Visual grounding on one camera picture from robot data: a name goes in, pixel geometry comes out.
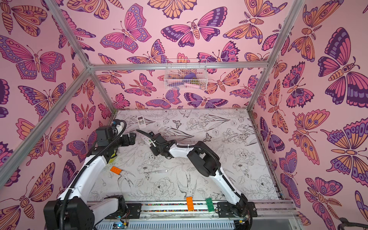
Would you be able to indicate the orange lego brick on rail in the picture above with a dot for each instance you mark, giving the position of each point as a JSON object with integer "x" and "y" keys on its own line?
{"x": 190, "y": 204}

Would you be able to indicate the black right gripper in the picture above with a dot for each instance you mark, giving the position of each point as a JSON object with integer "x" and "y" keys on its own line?
{"x": 154, "y": 140}

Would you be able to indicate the small white remote control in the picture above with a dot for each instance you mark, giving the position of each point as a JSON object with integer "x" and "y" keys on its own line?
{"x": 141, "y": 122}

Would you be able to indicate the clear handle screwdriver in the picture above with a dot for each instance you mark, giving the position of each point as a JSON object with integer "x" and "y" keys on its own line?
{"x": 157, "y": 171}

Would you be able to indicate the aluminium frame post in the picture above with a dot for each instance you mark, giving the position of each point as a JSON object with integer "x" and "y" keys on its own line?
{"x": 64, "y": 25}

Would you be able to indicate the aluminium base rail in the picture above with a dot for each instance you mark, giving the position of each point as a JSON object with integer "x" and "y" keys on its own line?
{"x": 174, "y": 215}

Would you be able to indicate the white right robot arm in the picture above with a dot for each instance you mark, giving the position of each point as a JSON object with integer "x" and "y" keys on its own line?
{"x": 207, "y": 163}

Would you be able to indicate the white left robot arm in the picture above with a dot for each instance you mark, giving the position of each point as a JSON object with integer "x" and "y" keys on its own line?
{"x": 70, "y": 210}

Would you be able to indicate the orange lego brick on table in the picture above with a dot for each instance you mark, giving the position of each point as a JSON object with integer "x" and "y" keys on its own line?
{"x": 116, "y": 170}

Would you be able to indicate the green lego brick on rail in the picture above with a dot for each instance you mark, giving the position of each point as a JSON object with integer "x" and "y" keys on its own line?
{"x": 210, "y": 204}

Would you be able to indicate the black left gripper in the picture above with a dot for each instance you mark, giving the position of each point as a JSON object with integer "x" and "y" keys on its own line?
{"x": 131, "y": 139}

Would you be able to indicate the large white remote control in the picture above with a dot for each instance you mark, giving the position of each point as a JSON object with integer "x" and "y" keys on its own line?
{"x": 147, "y": 140}

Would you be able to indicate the clear wall basket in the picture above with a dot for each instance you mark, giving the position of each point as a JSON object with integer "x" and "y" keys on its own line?
{"x": 186, "y": 74}

